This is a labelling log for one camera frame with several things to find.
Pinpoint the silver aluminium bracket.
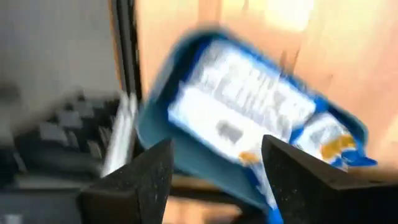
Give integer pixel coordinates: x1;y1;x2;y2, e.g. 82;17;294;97
101;92;139;179

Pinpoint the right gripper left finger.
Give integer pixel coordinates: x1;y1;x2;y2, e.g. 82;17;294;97
76;138;175;224

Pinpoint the black keyboard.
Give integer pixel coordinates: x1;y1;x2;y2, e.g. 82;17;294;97
12;90;125;187

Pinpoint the blue Maruchan ramen pack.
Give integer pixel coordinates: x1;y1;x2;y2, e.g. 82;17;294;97
291;112;379;170
167;39;318;224

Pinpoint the blue snack bag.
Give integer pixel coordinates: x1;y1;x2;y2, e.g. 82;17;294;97
136;28;371;215

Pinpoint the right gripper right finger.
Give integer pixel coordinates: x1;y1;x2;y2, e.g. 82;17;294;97
261;134;398;224

